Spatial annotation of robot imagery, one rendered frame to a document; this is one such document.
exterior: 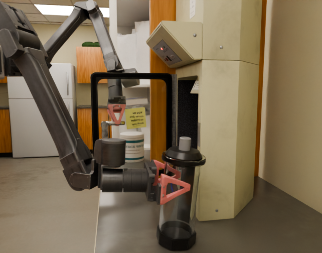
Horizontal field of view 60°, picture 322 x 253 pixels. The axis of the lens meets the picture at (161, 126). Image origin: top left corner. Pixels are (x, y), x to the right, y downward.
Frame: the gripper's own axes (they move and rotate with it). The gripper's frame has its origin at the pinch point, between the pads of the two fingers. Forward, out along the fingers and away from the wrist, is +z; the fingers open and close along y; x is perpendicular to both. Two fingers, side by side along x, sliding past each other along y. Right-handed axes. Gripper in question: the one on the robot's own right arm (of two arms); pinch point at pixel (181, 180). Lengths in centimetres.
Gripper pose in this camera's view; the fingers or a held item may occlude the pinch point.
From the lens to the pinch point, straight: 71.7
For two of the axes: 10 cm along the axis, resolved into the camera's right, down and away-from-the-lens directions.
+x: -0.7, 9.9, 1.6
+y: -1.7, -1.7, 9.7
